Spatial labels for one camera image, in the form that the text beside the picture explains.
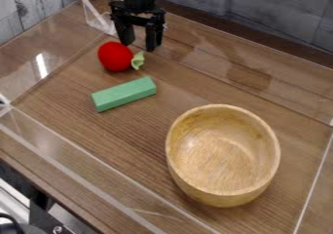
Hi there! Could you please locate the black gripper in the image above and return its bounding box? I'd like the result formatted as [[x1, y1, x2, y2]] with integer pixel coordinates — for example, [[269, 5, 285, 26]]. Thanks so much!
[[109, 0, 167, 52]]

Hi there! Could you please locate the red plush fruit green stem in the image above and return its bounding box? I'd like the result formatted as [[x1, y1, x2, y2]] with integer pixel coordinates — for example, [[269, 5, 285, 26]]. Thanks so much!
[[97, 41, 144, 72]]

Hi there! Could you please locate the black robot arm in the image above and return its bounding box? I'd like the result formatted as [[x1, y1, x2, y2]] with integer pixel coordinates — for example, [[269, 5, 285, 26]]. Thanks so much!
[[109, 0, 167, 52]]

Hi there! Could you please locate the green rectangular block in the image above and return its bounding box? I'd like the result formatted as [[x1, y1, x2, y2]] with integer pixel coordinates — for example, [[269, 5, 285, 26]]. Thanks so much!
[[91, 77, 157, 112]]

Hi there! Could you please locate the light wooden bowl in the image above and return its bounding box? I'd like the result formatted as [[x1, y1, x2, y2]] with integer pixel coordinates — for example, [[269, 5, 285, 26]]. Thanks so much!
[[165, 104, 281, 208]]

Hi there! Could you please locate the clear acrylic tray enclosure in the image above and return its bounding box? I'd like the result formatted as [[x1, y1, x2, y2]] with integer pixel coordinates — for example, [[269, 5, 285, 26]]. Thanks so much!
[[0, 3, 333, 234]]

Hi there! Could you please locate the black bracket bottom left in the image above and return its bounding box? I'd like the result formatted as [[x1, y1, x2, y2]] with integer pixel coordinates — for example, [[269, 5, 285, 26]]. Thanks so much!
[[28, 202, 75, 234]]

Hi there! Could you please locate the black cable bottom left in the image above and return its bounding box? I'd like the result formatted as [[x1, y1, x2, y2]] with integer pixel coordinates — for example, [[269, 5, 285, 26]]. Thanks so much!
[[0, 212, 24, 234]]

